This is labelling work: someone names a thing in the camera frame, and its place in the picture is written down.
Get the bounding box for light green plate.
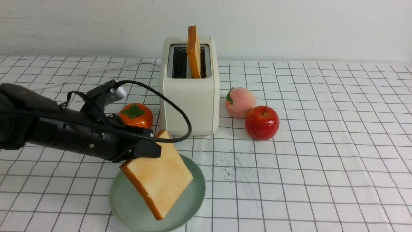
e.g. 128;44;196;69
109;155;206;232

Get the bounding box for white checkered tablecloth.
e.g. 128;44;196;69
0;61;412;232

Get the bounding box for cream white toaster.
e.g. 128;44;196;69
158;37;220;136

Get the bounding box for white power cable with plug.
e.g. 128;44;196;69
31;61;161;92

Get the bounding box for silver wrist camera near persimmon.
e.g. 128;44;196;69
86;80;127;111

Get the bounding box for black cable near persimmon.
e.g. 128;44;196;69
0;80;192;143

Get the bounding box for black robot arm near persimmon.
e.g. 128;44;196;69
1;83;161;162

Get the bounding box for toast slice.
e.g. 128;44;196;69
186;25;202;78
120;142;194;220

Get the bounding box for orange persimmon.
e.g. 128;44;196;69
118;103;153;129

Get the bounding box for pink peach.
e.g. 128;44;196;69
225;87;256;119

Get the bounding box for red apple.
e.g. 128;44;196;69
245;105;280;140

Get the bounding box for black gripper near persimmon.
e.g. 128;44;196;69
76;114;162;163

